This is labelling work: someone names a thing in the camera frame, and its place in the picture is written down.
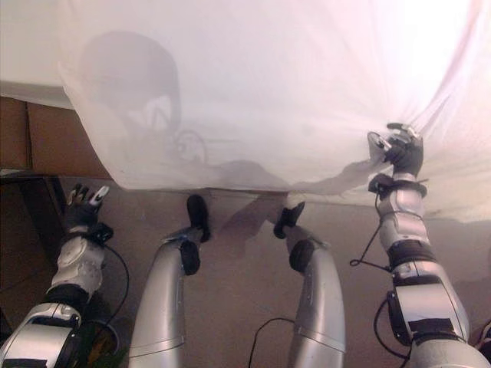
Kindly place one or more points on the right silver robot leg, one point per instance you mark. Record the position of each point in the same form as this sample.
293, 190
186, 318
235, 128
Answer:
320, 299

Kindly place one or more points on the left dark robot foot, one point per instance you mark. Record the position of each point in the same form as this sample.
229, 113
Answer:
198, 214

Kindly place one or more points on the white bed sheet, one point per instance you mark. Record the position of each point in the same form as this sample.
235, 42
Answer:
276, 96

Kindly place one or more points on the left silver robot leg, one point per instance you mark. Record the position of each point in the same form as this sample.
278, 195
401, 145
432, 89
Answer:
163, 299

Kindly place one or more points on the silver robot leg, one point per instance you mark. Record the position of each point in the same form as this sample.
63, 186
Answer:
320, 299
163, 299

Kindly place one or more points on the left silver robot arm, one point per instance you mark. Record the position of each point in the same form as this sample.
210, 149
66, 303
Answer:
65, 283

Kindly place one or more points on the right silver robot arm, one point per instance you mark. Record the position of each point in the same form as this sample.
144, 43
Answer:
418, 268

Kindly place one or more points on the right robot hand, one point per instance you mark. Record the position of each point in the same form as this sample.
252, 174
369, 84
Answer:
407, 155

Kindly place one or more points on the right dark robot foot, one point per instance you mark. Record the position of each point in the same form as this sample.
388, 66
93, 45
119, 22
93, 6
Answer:
287, 220

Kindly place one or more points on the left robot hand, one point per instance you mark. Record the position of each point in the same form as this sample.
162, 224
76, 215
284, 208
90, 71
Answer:
82, 214

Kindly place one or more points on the white mattress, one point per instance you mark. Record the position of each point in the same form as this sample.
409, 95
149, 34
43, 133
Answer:
27, 46

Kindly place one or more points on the brown wooden bed frame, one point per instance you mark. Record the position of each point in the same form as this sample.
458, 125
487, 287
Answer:
50, 142

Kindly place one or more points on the dark robot foot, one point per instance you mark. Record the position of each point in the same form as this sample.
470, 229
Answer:
198, 214
287, 220

